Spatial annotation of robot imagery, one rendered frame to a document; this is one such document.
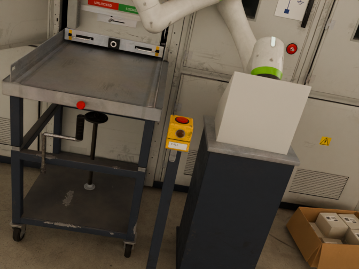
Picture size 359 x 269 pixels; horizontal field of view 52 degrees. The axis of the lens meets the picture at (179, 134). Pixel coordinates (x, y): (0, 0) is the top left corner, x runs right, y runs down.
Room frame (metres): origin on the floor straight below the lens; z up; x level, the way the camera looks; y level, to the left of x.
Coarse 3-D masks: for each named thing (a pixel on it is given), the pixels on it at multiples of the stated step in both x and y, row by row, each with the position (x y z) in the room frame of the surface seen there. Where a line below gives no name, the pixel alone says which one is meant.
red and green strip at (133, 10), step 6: (90, 0) 1.99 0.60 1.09; (96, 0) 1.99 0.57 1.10; (102, 0) 2.00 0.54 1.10; (102, 6) 2.00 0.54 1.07; (108, 6) 2.00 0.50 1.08; (114, 6) 2.00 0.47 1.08; (120, 6) 2.00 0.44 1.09; (126, 6) 2.01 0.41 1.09; (132, 6) 2.01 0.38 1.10; (132, 12) 2.01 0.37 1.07
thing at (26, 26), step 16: (0, 0) 1.69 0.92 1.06; (16, 0) 1.77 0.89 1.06; (32, 0) 1.86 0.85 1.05; (0, 16) 1.69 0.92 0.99; (16, 16) 1.77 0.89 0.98; (32, 16) 1.86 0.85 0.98; (0, 32) 1.69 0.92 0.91; (16, 32) 1.77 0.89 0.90; (32, 32) 1.87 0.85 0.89; (0, 48) 1.65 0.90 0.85
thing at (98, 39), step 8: (80, 32) 1.98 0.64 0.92; (88, 32) 1.99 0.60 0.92; (80, 40) 1.98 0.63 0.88; (96, 40) 1.98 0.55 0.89; (104, 40) 1.99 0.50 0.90; (120, 40) 1.99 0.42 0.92; (128, 40) 2.00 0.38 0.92; (120, 48) 1.99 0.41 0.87; (128, 48) 2.00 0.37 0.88; (144, 48) 2.01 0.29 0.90; (160, 48) 2.01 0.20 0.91; (160, 56) 2.01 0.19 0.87
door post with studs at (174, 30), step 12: (180, 24) 2.02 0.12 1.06; (168, 36) 2.02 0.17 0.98; (168, 48) 2.01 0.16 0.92; (168, 60) 2.02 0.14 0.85; (168, 72) 2.02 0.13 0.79; (168, 84) 2.02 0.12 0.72; (168, 96) 2.02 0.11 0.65; (156, 132) 2.02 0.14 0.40; (156, 144) 2.02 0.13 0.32; (156, 156) 2.02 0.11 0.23
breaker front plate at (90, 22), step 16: (112, 0) 2.00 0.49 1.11; (128, 0) 2.01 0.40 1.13; (160, 0) 2.02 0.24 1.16; (80, 16) 1.99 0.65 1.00; (96, 16) 1.99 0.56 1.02; (96, 32) 1.99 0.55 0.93; (112, 32) 2.00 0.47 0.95; (128, 32) 2.01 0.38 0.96; (144, 32) 2.02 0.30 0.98; (160, 32) 2.02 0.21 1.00
